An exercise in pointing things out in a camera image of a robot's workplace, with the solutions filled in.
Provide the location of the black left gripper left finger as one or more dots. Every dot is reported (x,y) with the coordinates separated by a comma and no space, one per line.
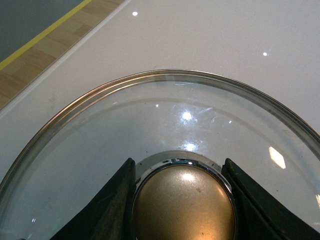
(108,216)

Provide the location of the glass pot lid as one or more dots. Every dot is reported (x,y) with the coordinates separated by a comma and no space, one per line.
(179,127)

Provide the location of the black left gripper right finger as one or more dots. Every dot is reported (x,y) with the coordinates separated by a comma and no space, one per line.
(259,216)

